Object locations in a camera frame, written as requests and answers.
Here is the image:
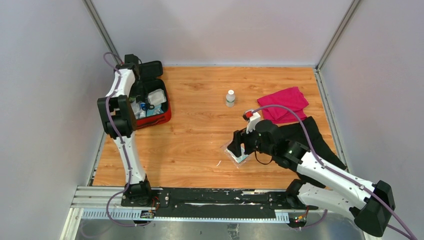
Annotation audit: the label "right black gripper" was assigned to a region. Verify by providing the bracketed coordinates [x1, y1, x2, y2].
[227, 121, 275, 157]

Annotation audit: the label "teal bandage plastic bag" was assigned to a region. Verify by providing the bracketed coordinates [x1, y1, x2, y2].
[220, 141, 252, 168]

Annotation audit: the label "red black medicine case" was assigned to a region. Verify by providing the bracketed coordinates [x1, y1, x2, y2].
[120, 54, 172, 130]

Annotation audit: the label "white gauze pack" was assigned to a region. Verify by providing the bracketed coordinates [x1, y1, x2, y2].
[147, 88, 167, 106]

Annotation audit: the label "white pill bottle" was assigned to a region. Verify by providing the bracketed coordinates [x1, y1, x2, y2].
[225, 89, 236, 107]

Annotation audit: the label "alcohol wipes plastic bag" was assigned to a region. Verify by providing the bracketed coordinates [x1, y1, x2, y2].
[130, 101, 143, 119]

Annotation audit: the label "white blue small bottle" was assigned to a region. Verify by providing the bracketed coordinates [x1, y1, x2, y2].
[138, 102, 148, 119]

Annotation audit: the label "black handled scissors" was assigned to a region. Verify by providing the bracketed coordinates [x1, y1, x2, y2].
[139, 102, 155, 111]

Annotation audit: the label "blue plaster pack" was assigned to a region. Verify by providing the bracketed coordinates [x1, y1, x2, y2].
[146, 104, 164, 117]

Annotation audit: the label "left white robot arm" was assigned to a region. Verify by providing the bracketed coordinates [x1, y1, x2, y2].
[97, 54, 153, 207]

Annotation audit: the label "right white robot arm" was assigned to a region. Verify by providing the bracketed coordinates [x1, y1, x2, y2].
[226, 120, 396, 237]

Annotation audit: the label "black cloth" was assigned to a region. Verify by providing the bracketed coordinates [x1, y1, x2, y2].
[279, 116, 347, 170]

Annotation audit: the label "pink cloth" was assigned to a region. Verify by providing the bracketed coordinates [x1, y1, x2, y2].
[257, 86, 309, 124]

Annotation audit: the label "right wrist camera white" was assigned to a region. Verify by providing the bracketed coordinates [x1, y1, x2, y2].
[245, 110, 261, 134]

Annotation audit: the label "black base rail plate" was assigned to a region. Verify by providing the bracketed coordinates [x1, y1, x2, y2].
[120, 186, 321, 220]

